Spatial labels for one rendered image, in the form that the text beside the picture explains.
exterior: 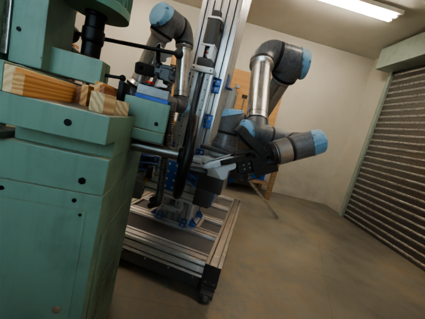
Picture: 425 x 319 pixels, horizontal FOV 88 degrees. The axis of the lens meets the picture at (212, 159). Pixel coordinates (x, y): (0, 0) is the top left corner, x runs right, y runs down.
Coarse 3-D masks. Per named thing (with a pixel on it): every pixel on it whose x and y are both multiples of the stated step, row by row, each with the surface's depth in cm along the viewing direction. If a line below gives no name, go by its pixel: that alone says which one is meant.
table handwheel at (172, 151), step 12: (192, 120) 65; (192, 132) 62; (132, 144) 70; (144, 144) 71; (156, 144) 72; (192, 144) 61; (168, 156) 72; (180, 156) 71; (192, 156) 72; (180, 168) 61; (180, 180) 62; (180, 192) 65
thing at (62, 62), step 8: (56, 48) 61; (56, 56) 61; (64, 56) 62; (72, 56) 62; (80, 56) 62; (88, 56) 63; (56, 64) 62; (64, 64) 62; (72, 64) 62; (80, 64) 62; (88, 64) 63; (96, 64) 63; (104, 64) 65; (56, 72) 62; (64, 72) 62; (72, 72) 63; (80, 72) 63; (88, 72) 63; (96, 72) 63; (104, 72) 66; (80, 80) 64; (88, 80) 63; (96, 80) 64; (104, 80) 67
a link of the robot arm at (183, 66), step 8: (192, 32) 117; (176, 40) 116; (184, 40) 114; (192, 40) 117; (176, 48) 119; (184, 48) 116; (192, 48) 119; (184, 56) 116; (176, 64) 117; (184, 64) 116; (176, 72) 117; (184, 72) 117; (176, 80) 117; (184, 80) 117; (176, 88) 117; (184, 88) 117; (176, 96) 117; (184, 96) 118; (184, 104) 118; (176, 112) 119; (184, 112) 121
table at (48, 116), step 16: (0, 96) 41; (16, 96) 41; (0, 112) 42; (16, 112) 42; (32, 112) 42; (48, 112) 43; (64, 112) 43; (80, 112) 43; (96, 112) 46; (32, 128) 43; (48, 128) 43; (64, 128) 44; (80, 128) 44; (96, 128) 44; (112, 128) 47; (128, 128) 62
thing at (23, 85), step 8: (16, 72) 40; (16, 80) 40; (24, 80) 41; (32, 80) 43; (40, 80) 45; (48, 80) 47; (16, 88) 41; (24, 88) 41; (32, 88) 43; (40, 88) 46; (48, 88) 48; (56, 88) 51; (64, 88) 54; (72, 88) 58; (32, 96) 44; (40, 96) 46; (48, 96) 49; (56, 96) 52; (64, 96) 55; (72, 96) 59
